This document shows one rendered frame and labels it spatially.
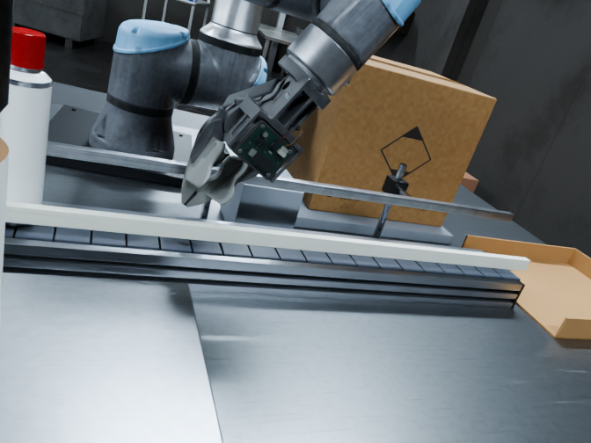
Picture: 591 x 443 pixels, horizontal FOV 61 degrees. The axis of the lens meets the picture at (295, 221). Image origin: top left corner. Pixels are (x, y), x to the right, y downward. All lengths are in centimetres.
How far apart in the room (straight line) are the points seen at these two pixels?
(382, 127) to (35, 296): 62
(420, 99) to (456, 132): 11
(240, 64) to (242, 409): 62
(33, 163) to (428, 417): 50
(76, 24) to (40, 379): 604
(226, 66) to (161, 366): 61
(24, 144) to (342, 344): 42
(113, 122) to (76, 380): 58
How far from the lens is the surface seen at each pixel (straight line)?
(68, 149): 64
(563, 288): 110
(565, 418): 72
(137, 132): 93
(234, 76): 94
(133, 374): 45
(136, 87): 91
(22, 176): 61
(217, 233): 62
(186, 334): 50
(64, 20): 644
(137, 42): 90
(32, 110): 58
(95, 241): 62
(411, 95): 92
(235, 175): 62
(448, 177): 103
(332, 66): 57
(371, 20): 58
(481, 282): 83
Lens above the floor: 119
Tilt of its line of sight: 23 degrees down
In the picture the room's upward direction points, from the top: 17 degrees clockwise
